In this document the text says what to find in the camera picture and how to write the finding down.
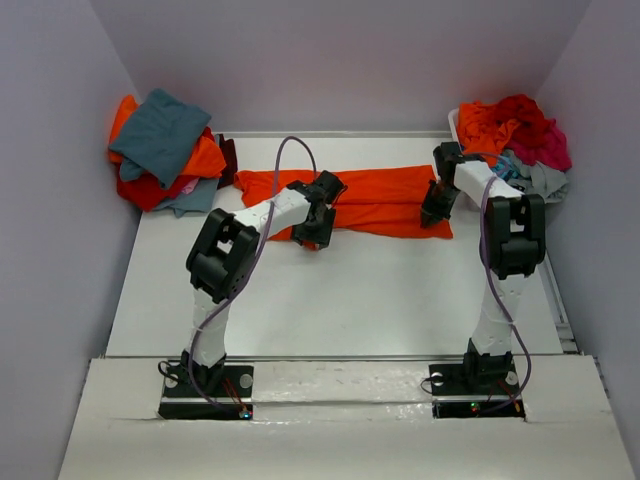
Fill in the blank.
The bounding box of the grey-blue bottom t shirt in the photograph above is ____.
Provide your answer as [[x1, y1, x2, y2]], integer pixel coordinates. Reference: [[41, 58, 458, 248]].
[[153, 179, 219, 218]]

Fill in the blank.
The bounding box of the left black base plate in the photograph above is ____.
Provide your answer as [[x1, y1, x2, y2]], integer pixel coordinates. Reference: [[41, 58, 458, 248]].
[[158, 361, 254, 421]]

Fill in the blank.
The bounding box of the orange folded t shirt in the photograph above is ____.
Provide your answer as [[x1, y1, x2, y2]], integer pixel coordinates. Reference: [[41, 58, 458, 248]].
[[108, 95, 225, 178]]

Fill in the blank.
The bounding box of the dark maroon t shirt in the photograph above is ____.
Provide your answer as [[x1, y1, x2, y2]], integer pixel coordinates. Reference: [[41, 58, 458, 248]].
[[214, 134, 238, 190]]

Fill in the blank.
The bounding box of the white laundry basket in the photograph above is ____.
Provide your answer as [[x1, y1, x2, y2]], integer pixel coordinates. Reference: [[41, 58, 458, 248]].
[[446, 106, 564, 211]]

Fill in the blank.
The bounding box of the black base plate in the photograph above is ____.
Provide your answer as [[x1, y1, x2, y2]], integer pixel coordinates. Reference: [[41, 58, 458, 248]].
[[158, 361, 254, 421], [421, 363, 526, 420]]

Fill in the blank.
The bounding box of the grey crumpled t shirt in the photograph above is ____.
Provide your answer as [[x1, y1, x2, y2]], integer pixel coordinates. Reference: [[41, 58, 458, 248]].
[[503, 149, 569, 204]]

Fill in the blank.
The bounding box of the pink folded t shirt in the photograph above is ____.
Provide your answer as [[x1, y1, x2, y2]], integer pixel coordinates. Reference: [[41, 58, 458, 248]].
[[181, 178, 199, 195]]

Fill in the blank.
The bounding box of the teal folded t shirt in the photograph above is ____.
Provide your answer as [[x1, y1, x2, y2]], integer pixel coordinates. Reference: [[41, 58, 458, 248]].
[[109, 88, 211, 190]]

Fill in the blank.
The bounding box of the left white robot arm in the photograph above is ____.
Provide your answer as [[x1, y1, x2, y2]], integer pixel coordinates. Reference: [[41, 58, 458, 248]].
[[181, 171, 346, 397]]

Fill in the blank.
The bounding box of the cyan crumpled t shirt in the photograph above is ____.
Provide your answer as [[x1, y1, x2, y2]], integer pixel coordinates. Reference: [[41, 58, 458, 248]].
[[492, 155, 520, 182]]

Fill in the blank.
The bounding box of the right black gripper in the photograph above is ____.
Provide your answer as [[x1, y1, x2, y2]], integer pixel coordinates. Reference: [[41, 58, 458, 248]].
[[421, 179, 461, 227]]

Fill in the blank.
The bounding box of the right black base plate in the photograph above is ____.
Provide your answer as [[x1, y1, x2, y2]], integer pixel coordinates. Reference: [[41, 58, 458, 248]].
[[421, 363, 526, 420]]

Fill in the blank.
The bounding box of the red crumpled t shirt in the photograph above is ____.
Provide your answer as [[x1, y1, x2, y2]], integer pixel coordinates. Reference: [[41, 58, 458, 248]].
[[495, 94, 551, 148]]

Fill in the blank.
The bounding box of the orange t shirt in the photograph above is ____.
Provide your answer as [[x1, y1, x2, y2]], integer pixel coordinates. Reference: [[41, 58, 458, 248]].
[[108, 95, 225, 178], [234, 165, 453, 239]]

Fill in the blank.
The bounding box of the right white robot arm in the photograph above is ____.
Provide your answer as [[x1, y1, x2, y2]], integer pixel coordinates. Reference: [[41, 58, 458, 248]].
[[420, 142, 546, 396]]

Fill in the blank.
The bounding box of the magenta crumpled t shirt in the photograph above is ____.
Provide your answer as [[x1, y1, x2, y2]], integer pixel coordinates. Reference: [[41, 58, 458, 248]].
[[507, 121, 573, 172]]

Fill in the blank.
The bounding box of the red folded t shirt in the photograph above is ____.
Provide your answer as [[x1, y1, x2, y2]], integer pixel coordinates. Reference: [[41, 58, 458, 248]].
[[116, 175, 196, 212]]

